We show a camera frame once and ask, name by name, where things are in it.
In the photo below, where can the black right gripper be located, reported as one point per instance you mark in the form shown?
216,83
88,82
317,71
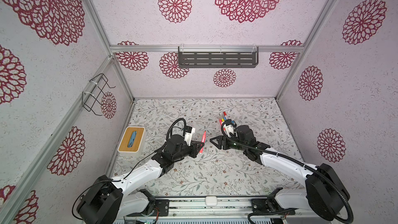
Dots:
221,142

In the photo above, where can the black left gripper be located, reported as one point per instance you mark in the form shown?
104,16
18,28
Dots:
194,151

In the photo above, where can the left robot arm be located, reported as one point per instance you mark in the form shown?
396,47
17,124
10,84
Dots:
111,198

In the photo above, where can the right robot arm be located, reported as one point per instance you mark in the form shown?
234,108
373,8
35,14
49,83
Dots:
323,193

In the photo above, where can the white wooden-top tissue box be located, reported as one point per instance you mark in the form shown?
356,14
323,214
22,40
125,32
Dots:
132,142

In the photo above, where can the small white box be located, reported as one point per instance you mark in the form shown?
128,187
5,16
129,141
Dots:
211,201

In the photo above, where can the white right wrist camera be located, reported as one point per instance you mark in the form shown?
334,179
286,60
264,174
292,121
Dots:
229,127

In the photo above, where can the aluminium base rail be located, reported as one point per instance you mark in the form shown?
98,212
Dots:
192,210

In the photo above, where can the dark metal wall shelf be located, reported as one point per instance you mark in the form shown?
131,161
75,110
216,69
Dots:
218,57

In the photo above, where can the black wire wall rack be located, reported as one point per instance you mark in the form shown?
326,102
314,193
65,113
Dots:
89,99

